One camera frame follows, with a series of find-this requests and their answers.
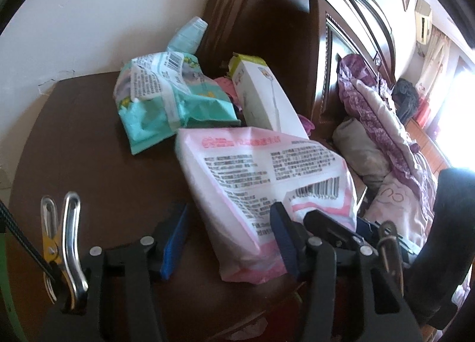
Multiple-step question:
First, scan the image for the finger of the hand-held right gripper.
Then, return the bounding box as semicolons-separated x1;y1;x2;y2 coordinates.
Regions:
302;209;372;252
356;218;413;254

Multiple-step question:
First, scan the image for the pink and white plastic packet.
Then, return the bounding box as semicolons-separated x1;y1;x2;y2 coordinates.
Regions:
174;126;359;285

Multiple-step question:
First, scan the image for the purple patterned blanket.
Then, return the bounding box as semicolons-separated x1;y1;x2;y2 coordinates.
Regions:
336;53;438;224

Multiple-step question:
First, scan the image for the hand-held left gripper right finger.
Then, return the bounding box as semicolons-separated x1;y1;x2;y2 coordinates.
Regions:
269;202;424;342

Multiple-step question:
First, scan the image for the white box with yellow-green end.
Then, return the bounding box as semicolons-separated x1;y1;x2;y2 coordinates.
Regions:
227;53;310;140

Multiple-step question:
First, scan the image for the light patterned curtain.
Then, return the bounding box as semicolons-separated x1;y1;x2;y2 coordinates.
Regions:
416;27;461;105

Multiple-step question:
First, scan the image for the dark wooden headboard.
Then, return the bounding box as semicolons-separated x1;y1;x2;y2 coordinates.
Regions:
193;0;398;150

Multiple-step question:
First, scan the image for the black braided cable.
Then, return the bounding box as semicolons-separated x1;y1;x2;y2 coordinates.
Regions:
0;199;56;283

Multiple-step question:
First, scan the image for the white air conditioner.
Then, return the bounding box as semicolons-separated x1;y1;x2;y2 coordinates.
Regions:
414;0;434;46

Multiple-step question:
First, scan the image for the teal plastic packet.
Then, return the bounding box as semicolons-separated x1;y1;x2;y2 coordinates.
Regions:
113;51;240;155

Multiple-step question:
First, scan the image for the dark grey clothing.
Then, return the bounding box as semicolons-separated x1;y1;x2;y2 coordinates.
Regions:
391;78;420;122

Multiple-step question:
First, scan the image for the silver metal spring clip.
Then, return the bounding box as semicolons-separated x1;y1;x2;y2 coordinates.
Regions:
378;220;405;296
40;191;90;313

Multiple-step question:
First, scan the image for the light blue tissue pack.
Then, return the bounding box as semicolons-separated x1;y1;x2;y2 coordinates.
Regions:
165;18;208;55

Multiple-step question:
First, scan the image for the grey pillow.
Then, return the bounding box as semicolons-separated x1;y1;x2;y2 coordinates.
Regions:
332;117;394;189

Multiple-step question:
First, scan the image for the brown wooden nightstand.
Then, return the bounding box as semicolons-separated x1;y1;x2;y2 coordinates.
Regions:
7;71;368;342

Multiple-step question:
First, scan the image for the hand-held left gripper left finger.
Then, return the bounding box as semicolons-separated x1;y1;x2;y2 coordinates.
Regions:
37;201;190;342

